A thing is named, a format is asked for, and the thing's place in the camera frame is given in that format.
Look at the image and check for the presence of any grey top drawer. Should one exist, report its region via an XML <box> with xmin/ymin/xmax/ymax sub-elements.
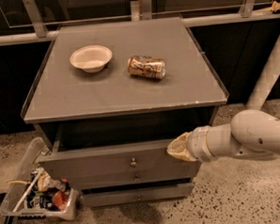
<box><xmin>38</xmin><ymin>139</ymin><xmax>187</xmax><ymax>180</ymax></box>

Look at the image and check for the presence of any grey drawer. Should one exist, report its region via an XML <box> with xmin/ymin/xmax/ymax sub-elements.
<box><xmin>38</xmin><ymin>139</ymin><xmax>187</xmax><ymax>180</ymax></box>
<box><xmin>70</xmin><ymin>162</ymin><xmax>198</xmax><ymax>190</ymax></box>
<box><xmin>81</xmin><ymin>183</ymin><xmax>194</xmax><ymax>207</ymax></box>

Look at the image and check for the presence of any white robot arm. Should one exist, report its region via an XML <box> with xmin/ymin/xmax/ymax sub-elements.
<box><xmin>166</xmin><ymin>110</ymin><xmax>280</xmax><ymax>163</ymax></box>

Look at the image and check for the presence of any metal drawer knob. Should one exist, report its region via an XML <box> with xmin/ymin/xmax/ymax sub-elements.
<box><xmin>130</xmin><ymin>157</ymin><xmax>137</xmax><ymax>168</ymax></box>

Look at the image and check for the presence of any grey bottom drawer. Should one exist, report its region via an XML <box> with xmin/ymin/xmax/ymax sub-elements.
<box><xmin>81</xmin><ymin>183</ymin><xmax>194</xmax><ymax>207</ymax></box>

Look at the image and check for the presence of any grey middle drawer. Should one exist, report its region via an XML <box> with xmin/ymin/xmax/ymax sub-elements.
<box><xmin>70</xmin><ymin>162</ymin><xmax>198</xmax><ymax>190</ymax></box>

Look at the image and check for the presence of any grey drawer cabinet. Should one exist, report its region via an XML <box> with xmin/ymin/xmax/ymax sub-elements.
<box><xmin>23</xmin><ymin>18</ymin><xmax>227</xmax><ymax>196</ymax></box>

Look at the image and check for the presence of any crushed gold soda can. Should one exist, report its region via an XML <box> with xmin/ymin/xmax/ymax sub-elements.
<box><xmin>127</xmin><ymin>56</ymin><xmax>166</xmax><ymax>80</ymax></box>

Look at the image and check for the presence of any white paper bowl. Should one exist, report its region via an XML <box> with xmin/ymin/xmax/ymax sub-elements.
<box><xmin>70</xmin><ymin>45</ymin><xmax>113</xmax><ymax>73</ymax></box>

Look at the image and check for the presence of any red snack bag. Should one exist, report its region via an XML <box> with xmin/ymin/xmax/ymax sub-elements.
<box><xmin>52</xmin><ymin>191</ymin><xmax>69</xmax><ymax>212</ymax></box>

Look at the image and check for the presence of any white diagonal pole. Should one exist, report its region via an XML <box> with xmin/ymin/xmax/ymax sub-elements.
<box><xmin>245</xmin><ymin>35</ymin><xmax>280</xmax><ymax>110</ymax></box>

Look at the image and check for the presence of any crumpled white wrapper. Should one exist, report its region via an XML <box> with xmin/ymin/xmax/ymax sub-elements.
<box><xmin>38</xmin><ymin>171</ymin><xmax>66</xmax><ymax>192</ymax></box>

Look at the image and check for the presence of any white stick in bin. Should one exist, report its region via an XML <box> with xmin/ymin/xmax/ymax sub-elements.
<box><xmin>12</xmin><ymin>168</ymin><xmax>44</xmax><ymax>212</ymax></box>

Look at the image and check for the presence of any clear plastic bin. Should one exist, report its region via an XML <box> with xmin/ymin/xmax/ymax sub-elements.
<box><xmin>0</xmin><ymin>137</ymin><xmax>79</xmax><ymax>220</ymax></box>

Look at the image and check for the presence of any aluminium railing frame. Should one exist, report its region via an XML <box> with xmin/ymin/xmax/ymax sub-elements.
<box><xmin>0</xmin><ymin>0</ymin><xmax>280</xmax><ymax>46</ymax></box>

